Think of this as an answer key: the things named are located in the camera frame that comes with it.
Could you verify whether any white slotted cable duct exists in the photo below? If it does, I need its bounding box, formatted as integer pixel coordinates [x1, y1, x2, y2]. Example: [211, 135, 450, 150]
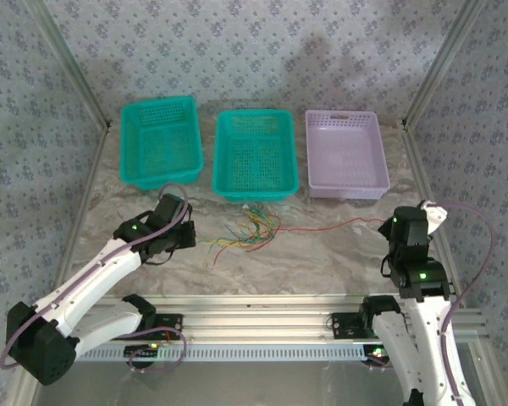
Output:
[46, 343, 390, 364]

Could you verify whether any teal plastic basket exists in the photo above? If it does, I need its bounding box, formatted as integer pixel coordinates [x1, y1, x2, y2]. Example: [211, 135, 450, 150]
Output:
[212, 109, 301, 203]
[119, 96, 206, 191]

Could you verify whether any right controller board green light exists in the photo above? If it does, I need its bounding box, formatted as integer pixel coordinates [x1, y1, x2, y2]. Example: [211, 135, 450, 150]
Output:
[362, 344, 394, 361]

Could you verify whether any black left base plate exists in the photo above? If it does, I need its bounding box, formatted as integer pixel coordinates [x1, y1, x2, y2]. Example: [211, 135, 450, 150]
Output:
[150, 312, 184, 342]

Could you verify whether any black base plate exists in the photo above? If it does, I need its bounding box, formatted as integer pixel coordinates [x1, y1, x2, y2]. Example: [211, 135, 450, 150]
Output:
[150, 312, 184, 342]
[330, 311, 386, 340]

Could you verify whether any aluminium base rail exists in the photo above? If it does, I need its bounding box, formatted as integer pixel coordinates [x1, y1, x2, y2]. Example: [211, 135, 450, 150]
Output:
[29, 294, 486, 344]

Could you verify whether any controller board green light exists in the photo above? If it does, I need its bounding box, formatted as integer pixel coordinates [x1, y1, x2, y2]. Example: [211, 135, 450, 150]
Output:
[124, 344, 162, 359]
[362, 344, 394, 361]

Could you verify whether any aluminium corner post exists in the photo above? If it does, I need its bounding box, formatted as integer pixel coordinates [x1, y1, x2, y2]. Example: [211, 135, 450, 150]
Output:
[400, 0, 490, 128]
[23, 0, 112, 130]

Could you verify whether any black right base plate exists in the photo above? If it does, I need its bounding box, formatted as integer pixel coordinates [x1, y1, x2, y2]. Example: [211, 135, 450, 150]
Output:
[330, 311, 386, 340]

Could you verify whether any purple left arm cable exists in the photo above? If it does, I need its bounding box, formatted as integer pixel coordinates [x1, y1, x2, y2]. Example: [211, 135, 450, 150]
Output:
[0, 182, 192, 374]

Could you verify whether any lilac plastic basket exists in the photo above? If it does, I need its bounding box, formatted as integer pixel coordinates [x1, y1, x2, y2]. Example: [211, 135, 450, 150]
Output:
[305, 109, 392, 200]

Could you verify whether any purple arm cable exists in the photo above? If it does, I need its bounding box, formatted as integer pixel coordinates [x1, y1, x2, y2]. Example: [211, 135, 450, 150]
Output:
[0, 182, 192, 374]
[367, 201, 496, 406]

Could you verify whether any aluminium side rail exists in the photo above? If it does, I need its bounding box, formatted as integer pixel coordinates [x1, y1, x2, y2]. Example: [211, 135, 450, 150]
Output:
[400, 120, 467, 305]
[46, 124, 112, 312]

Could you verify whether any left controller board green light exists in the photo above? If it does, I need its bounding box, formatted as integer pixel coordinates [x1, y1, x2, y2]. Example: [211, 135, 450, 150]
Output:
[124, 344, 162, 359]

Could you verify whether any grey metal panel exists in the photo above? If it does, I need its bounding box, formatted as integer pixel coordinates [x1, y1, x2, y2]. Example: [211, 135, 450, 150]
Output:
[33, 361, 496, 406]

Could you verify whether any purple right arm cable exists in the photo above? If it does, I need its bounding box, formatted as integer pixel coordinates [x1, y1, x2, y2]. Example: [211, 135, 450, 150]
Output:
[367, 201, 496, 406]

